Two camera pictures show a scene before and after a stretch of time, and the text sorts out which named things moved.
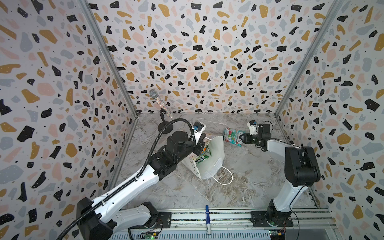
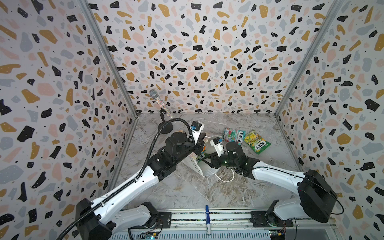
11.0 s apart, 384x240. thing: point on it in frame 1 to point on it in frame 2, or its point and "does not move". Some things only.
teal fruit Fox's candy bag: (233, 136) does not move
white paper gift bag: (211, 166) does not move
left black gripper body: (190, 148) does not move
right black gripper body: (245, 138) to (214, 160)
